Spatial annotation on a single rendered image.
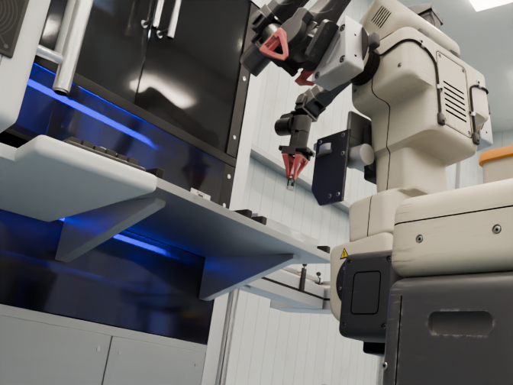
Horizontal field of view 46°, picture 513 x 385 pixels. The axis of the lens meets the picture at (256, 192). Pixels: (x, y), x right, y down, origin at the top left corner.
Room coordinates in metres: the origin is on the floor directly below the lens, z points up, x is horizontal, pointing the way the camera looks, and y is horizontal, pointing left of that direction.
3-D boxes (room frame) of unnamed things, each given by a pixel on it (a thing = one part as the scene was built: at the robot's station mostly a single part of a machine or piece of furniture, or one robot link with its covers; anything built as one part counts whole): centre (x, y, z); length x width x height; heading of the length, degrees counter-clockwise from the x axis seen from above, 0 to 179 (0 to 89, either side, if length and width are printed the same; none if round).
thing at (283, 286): (2.31, -0.06, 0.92); 0.69 x 0.15 x 0.16; 138
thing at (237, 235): (1.57, 0.17, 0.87); 0.70 x 0.48 x 0.02; 138
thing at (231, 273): (1.75, -0.01, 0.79); 0.34 x 0.03 x 0.13; 48
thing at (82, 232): (1.38, 0.33, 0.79); 0.34 x 0.03 x 0.13; 48
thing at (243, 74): (1.88, 0.10, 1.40); 0.05 x 0.01 x 0.80; 138
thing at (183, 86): (1.75, 0.24, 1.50); 0.43 x 0.01 x 0.59; 138
